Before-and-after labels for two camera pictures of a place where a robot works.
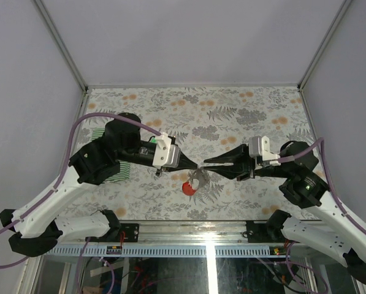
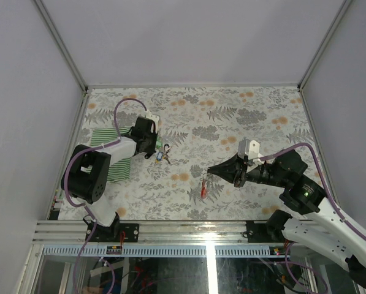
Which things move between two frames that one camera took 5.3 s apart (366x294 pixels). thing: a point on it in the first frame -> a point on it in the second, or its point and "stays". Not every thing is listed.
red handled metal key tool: [187, 188] -> [205, 192]
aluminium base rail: [222, 239] stays
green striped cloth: [124, 171] stays
